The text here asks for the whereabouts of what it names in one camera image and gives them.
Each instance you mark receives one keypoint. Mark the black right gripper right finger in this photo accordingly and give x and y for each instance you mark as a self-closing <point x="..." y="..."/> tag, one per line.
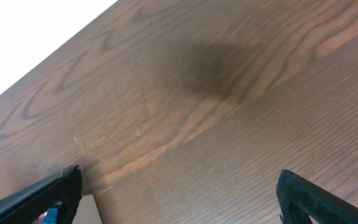
<point x="301" y="201"/>

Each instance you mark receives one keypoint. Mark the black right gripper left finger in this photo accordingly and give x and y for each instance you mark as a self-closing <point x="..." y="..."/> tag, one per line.
<point x="61" y="190"/>

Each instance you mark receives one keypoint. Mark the cream box with pink interior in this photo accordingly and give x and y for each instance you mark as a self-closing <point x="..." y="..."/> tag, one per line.
<point x="87" y="212"/>

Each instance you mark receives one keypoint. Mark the teal Colgate toothpaste tube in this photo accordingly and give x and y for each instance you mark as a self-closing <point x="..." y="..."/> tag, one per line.
<point x="51" y="216"/>

